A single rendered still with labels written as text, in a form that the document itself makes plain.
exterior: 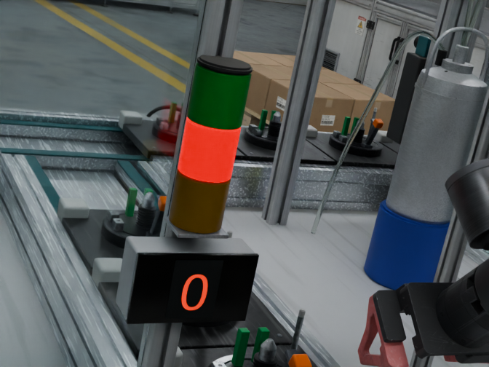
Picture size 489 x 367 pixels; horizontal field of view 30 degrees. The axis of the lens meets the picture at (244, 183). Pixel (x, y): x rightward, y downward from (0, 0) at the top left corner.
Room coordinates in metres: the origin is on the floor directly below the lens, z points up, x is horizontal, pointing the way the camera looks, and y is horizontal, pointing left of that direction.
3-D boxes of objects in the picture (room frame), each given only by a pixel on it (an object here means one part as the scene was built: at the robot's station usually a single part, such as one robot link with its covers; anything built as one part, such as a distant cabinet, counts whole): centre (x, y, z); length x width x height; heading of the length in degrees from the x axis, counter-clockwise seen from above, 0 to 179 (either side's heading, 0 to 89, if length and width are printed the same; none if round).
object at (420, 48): (2.15, -0.35, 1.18); 0.07 x 0.07 x 0.25; 27
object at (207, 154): (0.80, 0.04, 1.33); 0.05 x 0.05 x 0.05
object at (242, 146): (2.21, -0.05, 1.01); 0.24 x 0.24 x 0.13; 27
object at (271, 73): (6.21, -0.24, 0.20); 1.20 x 0.80 x 0.41; 35
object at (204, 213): (0.80, 0.04, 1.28); 0.05 x 0.05 x 0.05
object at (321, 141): (2.32, -0.26, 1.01); 0.24 x 0.24 x 0.13; 27
